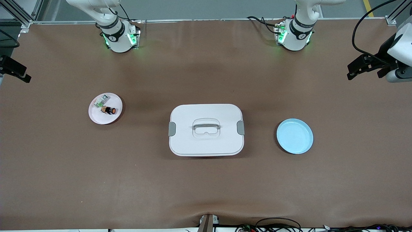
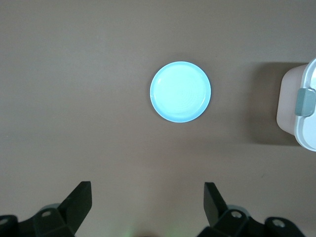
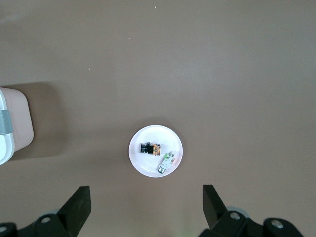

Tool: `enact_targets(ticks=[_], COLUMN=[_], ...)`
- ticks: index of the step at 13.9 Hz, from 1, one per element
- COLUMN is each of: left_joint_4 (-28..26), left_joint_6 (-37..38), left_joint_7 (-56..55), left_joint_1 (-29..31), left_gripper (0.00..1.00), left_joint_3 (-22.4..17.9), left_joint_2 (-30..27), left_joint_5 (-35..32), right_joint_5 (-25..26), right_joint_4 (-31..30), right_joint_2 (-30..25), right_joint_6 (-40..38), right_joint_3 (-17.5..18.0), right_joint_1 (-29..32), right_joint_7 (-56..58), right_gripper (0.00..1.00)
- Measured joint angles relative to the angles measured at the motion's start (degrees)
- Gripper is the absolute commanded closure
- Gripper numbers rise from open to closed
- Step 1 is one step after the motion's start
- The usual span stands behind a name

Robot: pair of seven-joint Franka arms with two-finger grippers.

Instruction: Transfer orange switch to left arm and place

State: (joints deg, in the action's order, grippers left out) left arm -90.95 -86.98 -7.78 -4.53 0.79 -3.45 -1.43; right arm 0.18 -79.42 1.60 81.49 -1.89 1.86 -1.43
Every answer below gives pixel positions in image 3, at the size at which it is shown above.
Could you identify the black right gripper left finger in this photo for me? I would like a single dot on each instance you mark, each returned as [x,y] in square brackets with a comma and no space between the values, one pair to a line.
[71,212]

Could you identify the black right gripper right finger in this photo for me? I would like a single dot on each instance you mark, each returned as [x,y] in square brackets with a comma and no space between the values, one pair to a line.
[214,212]

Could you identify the orange and black push-button switch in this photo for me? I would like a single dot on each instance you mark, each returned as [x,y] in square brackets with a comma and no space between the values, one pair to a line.
[150,149]

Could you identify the white lidded box grey latches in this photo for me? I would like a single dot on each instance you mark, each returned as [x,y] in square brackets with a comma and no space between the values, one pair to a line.
[17,116]

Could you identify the green and white push-button switch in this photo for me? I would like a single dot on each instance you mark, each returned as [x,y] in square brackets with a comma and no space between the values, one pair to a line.
[166,163]

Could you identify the pink round plate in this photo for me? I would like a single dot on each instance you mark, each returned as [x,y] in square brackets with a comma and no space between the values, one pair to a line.
[148,133]

